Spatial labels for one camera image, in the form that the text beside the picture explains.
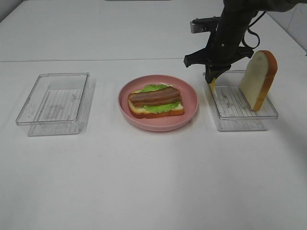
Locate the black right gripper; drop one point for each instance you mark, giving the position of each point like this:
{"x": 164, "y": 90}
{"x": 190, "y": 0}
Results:
{"x": 221, "y": 51}

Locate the yellow cheese slice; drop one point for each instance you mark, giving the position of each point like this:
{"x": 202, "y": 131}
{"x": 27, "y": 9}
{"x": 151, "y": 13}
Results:
{"x": 212, "y": 85}

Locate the bacon strip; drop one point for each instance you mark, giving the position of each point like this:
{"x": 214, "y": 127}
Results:
{"x": 158, "y": 102}
{"x": 150, "y": 96}

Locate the green lettuce leaf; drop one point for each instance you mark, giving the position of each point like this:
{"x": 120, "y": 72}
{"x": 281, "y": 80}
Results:
{"x": 158, "y": 108}

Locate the white bread slice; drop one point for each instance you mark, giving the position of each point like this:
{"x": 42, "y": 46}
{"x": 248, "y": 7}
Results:
{"x": 136, "y": 113}

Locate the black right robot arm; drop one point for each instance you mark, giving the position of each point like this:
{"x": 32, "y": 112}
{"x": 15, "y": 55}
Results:
{"x": 237, "y": 14}

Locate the pink round plate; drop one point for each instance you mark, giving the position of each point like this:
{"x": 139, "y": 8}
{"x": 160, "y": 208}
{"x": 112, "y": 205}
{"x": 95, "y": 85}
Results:
{"x": 167, "y": 123}

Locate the clear right food container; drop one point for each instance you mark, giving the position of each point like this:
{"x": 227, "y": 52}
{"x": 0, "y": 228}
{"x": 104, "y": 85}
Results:
{"x": 231, "y": 111}

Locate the clear food container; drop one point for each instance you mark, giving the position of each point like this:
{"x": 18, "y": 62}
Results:
{"x": 231, "y": 111}
{"x": 58, "y": 104}

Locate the clear left food container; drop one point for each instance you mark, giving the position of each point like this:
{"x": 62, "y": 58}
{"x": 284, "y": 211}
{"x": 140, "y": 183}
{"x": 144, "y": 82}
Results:
{"x": 58, "y": 104}

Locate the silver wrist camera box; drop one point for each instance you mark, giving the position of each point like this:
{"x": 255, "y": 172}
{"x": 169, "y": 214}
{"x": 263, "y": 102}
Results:
{"x": 204, "y": 25}

